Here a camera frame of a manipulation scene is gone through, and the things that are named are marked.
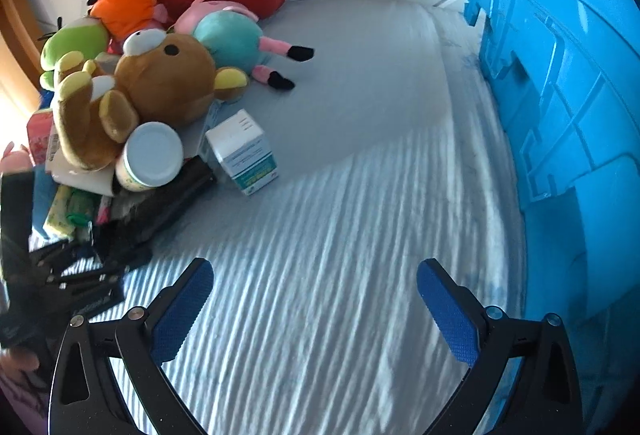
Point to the person left hand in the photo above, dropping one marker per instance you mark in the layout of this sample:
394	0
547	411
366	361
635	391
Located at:
16	365

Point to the white teal medicine box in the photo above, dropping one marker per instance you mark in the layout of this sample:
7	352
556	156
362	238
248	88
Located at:
243	151

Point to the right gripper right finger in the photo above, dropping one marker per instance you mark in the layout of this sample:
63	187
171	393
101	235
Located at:
545	396

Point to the pink pig plush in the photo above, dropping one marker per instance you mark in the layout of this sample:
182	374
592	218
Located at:
15	159

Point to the white lid round jar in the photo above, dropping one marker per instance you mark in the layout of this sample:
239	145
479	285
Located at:
152	157

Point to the brown bear plush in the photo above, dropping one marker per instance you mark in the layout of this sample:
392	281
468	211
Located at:
163	77

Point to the pink white tissue pack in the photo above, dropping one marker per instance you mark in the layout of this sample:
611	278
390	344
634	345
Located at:
38	131

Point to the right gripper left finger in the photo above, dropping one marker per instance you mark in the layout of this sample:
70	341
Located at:
85	396

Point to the green frog plush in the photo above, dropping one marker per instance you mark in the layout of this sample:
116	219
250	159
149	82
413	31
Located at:
86	35

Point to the black flat case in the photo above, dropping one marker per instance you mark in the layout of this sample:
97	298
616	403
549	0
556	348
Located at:
160	209

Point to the orange plush piece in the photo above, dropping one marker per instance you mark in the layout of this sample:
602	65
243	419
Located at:
125	17

